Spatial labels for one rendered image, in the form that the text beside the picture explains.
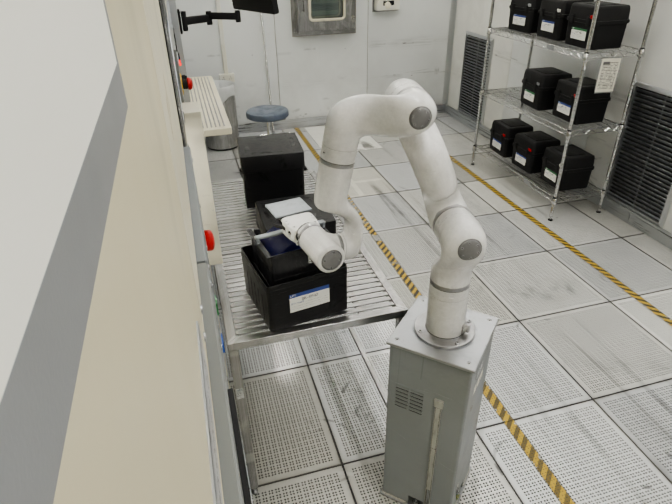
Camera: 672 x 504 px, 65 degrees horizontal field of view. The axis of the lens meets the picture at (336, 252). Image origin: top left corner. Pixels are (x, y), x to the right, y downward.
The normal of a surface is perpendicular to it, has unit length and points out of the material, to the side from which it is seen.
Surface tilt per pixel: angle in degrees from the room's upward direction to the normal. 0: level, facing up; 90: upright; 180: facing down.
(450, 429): 90
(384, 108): 75
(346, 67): 90
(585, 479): 0
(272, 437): 0
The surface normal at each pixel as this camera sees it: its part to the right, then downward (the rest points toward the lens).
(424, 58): 0.28, 0.49
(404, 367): -0.48, 0.46
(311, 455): -0.01, -0.86
